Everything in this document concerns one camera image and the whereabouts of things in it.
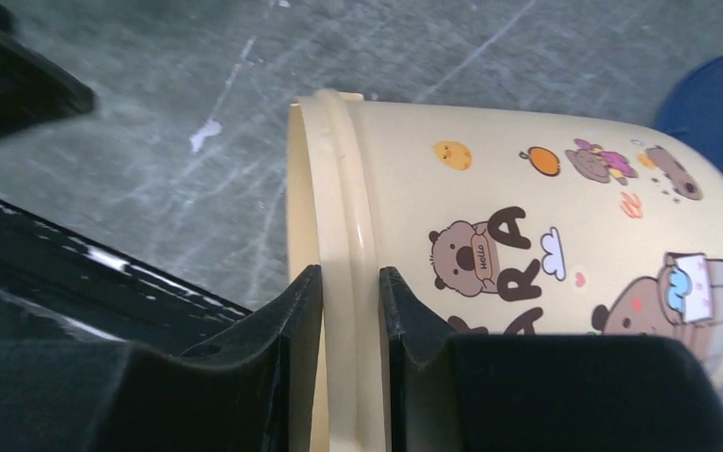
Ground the black base bar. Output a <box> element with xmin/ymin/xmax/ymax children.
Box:
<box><xmin>0</xmin><ymin>200</ymin><xmax>250</xmax><ymax>356</ymax></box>

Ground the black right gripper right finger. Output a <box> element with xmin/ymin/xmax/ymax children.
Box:
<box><xmin>379</xmin><ymin>267</ymin><xmax>723</xmax><ymax>451</ymax></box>

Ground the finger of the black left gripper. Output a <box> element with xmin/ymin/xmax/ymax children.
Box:
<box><xmin>0</xmin><ymin>6</ymin><xmax>96</xmax><ymax>138</ymax></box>

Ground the cream yellow bucket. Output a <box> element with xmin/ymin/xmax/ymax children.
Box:
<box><xmin>287</xmin><ymin>89</ymin><xmax>723</xmax><ymax>451</ymax></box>

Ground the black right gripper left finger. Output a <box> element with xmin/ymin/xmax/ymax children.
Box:
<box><xmin>0</xmin><ymin>265</ymin><xmax>323</xmax><ymax>451</ymax></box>

